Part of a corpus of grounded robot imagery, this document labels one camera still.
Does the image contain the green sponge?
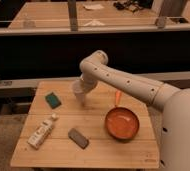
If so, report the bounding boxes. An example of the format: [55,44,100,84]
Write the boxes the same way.
[45,93,61,109]

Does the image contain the grey rectangular block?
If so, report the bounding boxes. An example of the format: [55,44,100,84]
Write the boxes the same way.
[68,128,89,149]

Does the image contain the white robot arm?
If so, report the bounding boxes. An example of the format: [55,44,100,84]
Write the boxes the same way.
[80,50,190,171]

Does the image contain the white bottle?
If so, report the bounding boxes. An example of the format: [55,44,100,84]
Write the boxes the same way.
[27,113,58,149]

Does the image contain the black items on bench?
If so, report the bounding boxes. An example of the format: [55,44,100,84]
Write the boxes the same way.
[113,0,143,13]

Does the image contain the orange frying pan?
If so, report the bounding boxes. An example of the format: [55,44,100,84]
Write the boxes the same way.
[104,90,140,141]

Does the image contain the white paper on bench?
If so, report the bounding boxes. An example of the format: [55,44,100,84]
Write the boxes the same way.
[83,4,104,10]

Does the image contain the wooden table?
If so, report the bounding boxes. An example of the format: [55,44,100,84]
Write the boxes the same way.
[10,81,159,169]

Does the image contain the folded white paper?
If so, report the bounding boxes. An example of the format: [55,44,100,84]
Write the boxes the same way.
[84,20,105,27]

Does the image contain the white ceramic cup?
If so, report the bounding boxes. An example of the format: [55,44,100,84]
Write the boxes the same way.
[72,80,86,106]

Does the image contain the grey metal post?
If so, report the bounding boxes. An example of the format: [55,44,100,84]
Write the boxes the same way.
[68,0,78,31]

